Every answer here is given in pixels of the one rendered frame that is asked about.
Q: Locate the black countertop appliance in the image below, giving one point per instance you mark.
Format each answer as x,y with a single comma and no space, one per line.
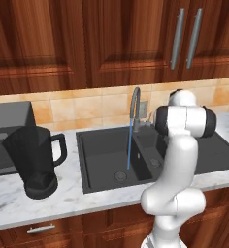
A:
9,119

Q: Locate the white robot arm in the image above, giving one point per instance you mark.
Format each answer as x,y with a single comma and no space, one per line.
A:
179,168

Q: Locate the black double sink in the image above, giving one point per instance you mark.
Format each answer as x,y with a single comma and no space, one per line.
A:
103,158

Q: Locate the grey wall outlet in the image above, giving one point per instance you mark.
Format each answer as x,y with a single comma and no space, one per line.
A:
144,108

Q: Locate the wooden wall cupboard door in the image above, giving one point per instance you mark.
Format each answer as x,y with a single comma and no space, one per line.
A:
32,38
216,35
132,38

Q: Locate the wooden drawer front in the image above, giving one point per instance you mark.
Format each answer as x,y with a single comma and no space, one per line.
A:
61,232

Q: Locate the wooden base cupboard front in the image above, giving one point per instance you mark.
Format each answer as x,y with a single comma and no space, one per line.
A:
119,226
220,219

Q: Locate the grey arched sink faucet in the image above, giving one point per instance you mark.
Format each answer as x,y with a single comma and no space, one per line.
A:
136,103

